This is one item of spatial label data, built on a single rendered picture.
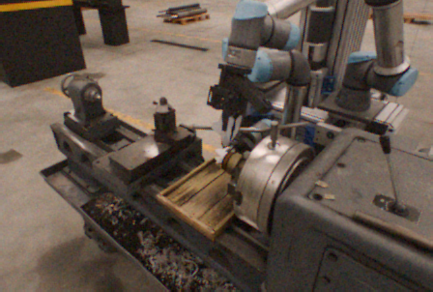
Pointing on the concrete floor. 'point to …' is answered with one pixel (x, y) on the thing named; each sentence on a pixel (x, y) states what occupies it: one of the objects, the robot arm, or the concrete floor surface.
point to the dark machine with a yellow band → (36, 29)
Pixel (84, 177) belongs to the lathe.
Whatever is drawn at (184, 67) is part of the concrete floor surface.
